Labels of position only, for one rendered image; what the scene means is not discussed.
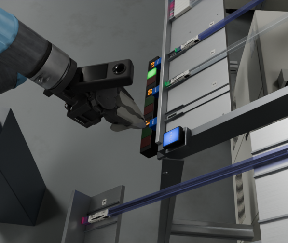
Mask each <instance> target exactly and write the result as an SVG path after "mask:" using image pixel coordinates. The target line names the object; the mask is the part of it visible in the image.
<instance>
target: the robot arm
mask: <svg viewBox="0 0 288 243"><path fill-rule="evenodd" d="M133 77H134V65H133V63H132V61H131V60H130V59H125V60H119V61H113V62H108V63H102V64H96V65H90V66H84V67H77V62H75V61H74V60H73V59H71V58H70V57H69V55H68V54H66V53H65V52H64V51H62V50H61V49H59V48H58V47H56V46H55V45H53V44H52V43H50V42H49V41H48V40H46V39H45V38H44V37H42V36H41V35H39V34H38V33H37V32H35V31H34V30H32V29H31V28H29V27H28V26H26V25H25V24H24V23H22V22H21V21H19V20H18V19H17V18H16V17H15V16H14V15H13V14H11V13H8V12H6V11H5V10H3V9H2V8H0V94H2V93H4V92H6V91H8V90H11V89H15V88H16V87H17V86H19V85H21V84H23V83H24V82H25V81H26V80H27V78H28V79H30V80H31V81H33V82H35V83H36V84H38V85H39V86H41V87H42V88H44V89H45V90H44V92H43V94H44V95H46V96H47V97H50V96H52V95H53V94H54V95H55V96H57V97H59V98H60V99H62V100H63V101H65V105H66V104H67V107H66V106H65V108H66V109H67V110H68V112H67V117H69V118H71V119H72V120H74V121H75V122H77V123H79V124H80V125H82V126H84V127H85V128H89V127H90V126H92V125H96V124H97V123H99V122H101V118H102V117H104V118H105V120H106V121H108V122H110V123H112V125H111V127H110V128H111V130H113V131H115V132H119V131H123V130H126V129H130V128H133V129H142V128H145V127H146V124H147V123H146V121H145V118H144V116H143V114H142V113H141V111H140V109H139V107H138V106H137V104H136V103H135V102H134V99H133V98H132V97H131V95H130V94H129V93H128V92H127V90H125V88H124V86H130V85H132V84H133ZM71 107H72V110H70V109H71Z"/></svg>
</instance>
